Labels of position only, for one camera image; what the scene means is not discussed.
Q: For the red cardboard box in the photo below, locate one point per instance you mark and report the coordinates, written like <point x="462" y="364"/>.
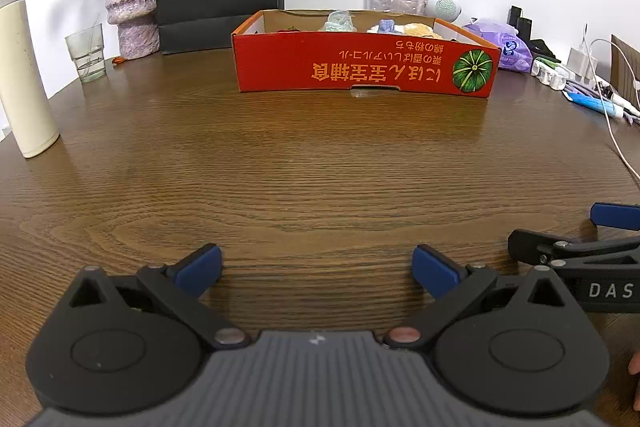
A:
<point x="350" y="67"/>

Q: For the blue tube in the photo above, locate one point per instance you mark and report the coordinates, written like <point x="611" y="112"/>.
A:
<point x="592" y="103"/>

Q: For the white charger adapter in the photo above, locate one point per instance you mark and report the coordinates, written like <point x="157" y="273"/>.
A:
<point x="591" y="68"/>
<point x="576" y="63"/>

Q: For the purple fabric pouch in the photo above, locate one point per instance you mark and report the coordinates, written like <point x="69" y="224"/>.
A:
<point x="386" y="27"/>

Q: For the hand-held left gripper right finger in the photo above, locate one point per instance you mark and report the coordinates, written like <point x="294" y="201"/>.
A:
<point x="435" y="271"/>

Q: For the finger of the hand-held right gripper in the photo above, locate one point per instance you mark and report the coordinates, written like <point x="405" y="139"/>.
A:
<point x="530" y="244"/>
<point x="615" y="216"/>

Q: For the white robot-shaped speaker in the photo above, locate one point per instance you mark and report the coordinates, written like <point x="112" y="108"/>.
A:
<point x="444" y="6"/>

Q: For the clear glass cup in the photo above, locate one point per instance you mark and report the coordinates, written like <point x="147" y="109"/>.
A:
<point x="86" y="57"/>

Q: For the black pouch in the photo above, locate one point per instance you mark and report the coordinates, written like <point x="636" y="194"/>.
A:
<point x="542" y="52"/>

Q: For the purple tissue pack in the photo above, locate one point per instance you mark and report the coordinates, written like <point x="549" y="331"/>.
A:
<point x="500" y="44"/>

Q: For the iridescent plastic bag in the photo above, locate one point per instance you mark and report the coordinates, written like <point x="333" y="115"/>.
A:
<point x="339" y="22"/>

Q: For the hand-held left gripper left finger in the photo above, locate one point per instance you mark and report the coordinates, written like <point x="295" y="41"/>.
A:
<point x="200" y="269"/>

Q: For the white pen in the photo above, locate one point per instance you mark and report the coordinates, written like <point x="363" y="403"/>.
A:
<point x="625" y="104"/>

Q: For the black rectangular device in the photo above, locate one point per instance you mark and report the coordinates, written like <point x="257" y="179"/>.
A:
<point x="515" y="16"/>
<point x="525" y="32"/>

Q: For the pink textured vase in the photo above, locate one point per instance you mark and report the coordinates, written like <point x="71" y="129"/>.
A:
<point x="132" y="7"/>

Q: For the brown box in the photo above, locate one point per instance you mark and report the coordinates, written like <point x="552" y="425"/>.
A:
<point x="625" y="67"/>

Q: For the person's right hand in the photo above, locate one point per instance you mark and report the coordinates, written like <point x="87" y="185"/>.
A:
<point x="636" y="364"/>

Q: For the yellow white plush hamster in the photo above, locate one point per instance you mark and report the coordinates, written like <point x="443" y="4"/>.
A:
<point x="419" y="31"/>

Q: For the cream thermos bottle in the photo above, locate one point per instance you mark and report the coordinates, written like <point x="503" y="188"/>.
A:
<point x="25" y="82"/>

